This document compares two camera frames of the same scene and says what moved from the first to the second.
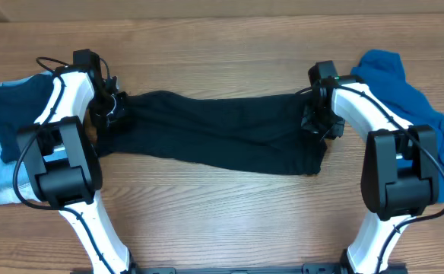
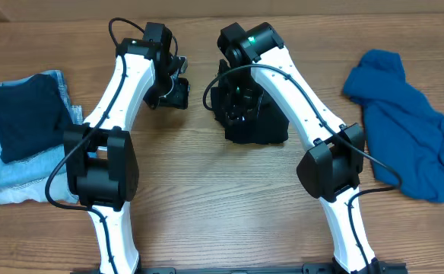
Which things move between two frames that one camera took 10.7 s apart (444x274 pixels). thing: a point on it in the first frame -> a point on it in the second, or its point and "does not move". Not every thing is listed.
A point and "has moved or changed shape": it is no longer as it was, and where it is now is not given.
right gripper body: [317, 119] -> [252, 124]
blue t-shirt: [383, 71] does not move
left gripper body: [112, 107] -> [174, 96]
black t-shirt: [260, 135] has moved or changed shape
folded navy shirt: [13, 105] does not move
